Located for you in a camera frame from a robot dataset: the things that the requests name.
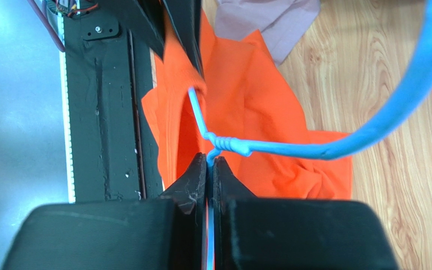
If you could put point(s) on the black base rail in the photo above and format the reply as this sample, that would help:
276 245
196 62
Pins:
111 154

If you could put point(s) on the orange t-shirt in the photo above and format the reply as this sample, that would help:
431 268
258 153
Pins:
242 95

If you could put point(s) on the light blue wire hanger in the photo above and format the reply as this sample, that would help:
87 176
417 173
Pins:
405 99

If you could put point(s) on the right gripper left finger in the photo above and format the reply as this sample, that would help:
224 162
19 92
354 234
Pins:
167 232

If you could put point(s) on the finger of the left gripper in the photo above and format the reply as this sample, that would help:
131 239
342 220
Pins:
185 17
144 18

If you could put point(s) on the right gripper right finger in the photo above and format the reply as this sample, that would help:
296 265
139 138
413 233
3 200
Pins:
264 233

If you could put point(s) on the mauve pixel-print t-shirt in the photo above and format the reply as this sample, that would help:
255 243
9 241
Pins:
281 22

